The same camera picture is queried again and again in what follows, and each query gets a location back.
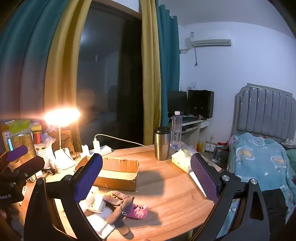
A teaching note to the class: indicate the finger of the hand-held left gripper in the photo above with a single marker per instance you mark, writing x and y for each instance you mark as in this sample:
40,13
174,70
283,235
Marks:
29,166
16,153

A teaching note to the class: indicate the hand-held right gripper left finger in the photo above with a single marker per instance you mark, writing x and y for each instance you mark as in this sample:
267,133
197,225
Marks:
90,176

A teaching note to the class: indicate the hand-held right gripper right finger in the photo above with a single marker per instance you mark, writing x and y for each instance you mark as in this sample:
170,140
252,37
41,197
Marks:
204,178

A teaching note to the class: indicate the cardboard box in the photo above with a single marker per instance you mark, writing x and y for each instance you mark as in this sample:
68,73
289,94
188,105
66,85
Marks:
115,171

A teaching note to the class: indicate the brown dotted sock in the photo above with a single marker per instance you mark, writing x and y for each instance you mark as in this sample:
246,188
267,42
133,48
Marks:
116,201

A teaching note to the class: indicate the white plastic basket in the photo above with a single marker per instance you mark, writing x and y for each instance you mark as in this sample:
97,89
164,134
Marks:
45,157

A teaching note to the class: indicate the white plug adapter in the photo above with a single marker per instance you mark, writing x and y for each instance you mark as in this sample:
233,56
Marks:
85,151

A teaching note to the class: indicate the orange yellow-capped bottle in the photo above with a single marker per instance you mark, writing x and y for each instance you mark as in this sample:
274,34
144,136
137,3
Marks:
37,136

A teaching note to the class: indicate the white power strip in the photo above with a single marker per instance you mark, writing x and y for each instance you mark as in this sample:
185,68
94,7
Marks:
104,150

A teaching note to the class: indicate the small white bottle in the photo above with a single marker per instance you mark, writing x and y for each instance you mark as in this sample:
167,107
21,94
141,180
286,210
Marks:
58,168

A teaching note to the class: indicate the tissue pack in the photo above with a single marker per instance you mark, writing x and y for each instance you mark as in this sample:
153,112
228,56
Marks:
181,160

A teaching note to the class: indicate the white charger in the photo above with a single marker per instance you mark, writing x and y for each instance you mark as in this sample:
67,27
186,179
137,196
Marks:
96,144

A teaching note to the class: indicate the yellow bag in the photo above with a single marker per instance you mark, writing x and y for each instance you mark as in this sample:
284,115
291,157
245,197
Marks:
200,146

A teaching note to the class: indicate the white plastic bag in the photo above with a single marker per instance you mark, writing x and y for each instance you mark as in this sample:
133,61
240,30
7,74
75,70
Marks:
49,140

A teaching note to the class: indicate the brown cardboard carton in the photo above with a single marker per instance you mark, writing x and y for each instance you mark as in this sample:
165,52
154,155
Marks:
67,141

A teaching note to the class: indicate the white computer desk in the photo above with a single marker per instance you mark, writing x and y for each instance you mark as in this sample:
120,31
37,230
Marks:
192,129

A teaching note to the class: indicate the steel tumbler with black lid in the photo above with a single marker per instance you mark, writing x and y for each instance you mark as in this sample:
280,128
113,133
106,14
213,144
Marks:
162,146

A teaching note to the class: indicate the clear water bottle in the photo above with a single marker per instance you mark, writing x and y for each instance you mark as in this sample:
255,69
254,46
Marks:
176,132

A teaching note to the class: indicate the blue patterned pajama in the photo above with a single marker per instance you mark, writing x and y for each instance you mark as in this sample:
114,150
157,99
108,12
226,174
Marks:
259,157

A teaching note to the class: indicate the pink plush toy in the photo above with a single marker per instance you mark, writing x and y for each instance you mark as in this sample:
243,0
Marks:
137,211

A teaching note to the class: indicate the white desk lamp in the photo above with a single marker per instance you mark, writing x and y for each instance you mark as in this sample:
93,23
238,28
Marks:
62,115

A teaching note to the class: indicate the black keyboard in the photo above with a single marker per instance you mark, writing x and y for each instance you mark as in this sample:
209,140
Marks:
190,119

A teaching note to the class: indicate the black pants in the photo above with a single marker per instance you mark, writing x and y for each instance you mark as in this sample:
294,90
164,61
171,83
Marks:
275,206

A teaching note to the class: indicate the black monitor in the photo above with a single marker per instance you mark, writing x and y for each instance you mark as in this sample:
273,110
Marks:
177,102

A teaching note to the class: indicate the yellow curtain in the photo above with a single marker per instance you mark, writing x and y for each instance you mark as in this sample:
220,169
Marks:
150,81
62,81

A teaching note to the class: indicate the grey padded bed headboard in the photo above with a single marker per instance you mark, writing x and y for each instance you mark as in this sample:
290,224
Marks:
263,111

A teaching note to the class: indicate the teal curtain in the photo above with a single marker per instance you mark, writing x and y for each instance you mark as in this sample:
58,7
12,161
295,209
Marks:
27,58
170,58

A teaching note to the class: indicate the dark glass window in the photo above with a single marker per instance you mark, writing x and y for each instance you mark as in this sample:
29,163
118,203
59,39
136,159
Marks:
111,81

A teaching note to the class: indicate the white air conditioner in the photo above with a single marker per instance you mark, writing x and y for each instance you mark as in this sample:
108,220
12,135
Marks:
208,42

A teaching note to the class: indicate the white wall socket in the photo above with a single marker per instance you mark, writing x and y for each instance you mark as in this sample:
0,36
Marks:
194,85

